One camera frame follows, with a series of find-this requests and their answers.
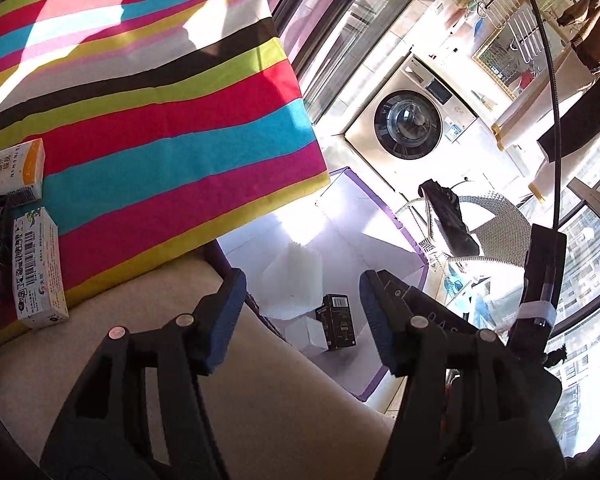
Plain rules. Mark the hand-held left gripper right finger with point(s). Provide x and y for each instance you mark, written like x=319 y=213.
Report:
x=377 y=327

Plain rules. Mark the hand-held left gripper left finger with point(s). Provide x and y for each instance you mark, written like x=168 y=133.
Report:
x=225 y=322

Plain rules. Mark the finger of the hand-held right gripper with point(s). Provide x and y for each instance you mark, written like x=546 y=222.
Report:
x=430 y=305

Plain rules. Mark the white barcode carton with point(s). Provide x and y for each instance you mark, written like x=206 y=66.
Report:
x=37 y=280

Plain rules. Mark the small black box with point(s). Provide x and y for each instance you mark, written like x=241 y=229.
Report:
x=339 y=322

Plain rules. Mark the white wicker chair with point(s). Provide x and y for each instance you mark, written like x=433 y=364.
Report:
x=500 y=230

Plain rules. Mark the small white box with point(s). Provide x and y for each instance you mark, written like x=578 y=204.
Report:
x=305 y=338

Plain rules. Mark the black bag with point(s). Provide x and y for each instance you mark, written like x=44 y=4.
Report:
x=450 y=225

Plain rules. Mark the purple-edged cardboard box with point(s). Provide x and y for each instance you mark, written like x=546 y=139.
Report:
x=350 y=230

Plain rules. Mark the beige sofa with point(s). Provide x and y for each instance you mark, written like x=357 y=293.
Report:
x=280 y=410

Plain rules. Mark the dark cloth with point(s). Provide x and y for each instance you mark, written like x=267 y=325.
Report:
x=580 y=135

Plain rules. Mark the colourful striped blanket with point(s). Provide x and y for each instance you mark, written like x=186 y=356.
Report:
x=180 y=160

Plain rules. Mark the gold washing machine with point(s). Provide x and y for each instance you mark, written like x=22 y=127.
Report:
x=415 y=125

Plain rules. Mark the gold-framed mirror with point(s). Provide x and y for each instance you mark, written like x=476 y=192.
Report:
x=500 y=60

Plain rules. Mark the brown hanging garment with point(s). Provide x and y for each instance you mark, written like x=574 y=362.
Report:
x=592 y=25

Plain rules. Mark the white orange tissue packet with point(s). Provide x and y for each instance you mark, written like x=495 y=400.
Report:
x=10 y=167

